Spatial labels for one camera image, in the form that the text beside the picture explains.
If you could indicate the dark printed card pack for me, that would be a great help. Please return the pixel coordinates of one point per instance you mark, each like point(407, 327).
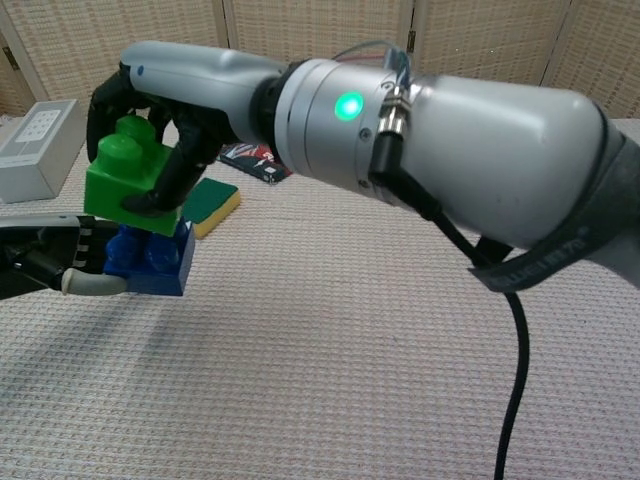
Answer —
point(252, 160)

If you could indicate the woven folding screen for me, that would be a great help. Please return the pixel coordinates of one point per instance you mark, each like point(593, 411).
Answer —
point(320, 25)

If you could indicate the left silver and black robot hand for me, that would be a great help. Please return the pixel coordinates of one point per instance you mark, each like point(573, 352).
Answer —
point(45, 255)

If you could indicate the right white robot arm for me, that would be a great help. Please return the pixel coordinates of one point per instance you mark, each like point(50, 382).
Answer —
point(475, 160)

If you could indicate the grey box with keypad print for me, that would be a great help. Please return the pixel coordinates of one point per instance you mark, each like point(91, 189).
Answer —
point(30, 160)

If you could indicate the right silver and black robot hand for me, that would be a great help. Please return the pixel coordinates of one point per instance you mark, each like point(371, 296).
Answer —
point(200, 85)

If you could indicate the blue toy brick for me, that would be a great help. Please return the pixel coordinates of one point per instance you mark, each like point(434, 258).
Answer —
point(160, 270)

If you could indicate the green and yellow sponge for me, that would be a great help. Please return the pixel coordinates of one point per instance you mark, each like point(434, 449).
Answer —
point(215, 200)

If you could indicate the green toy brick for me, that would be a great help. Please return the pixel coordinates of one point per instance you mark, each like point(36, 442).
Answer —
point(125, 185)

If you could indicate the beige woven tablecloth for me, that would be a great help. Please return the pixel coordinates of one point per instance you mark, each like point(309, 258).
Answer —
point(300, 375)

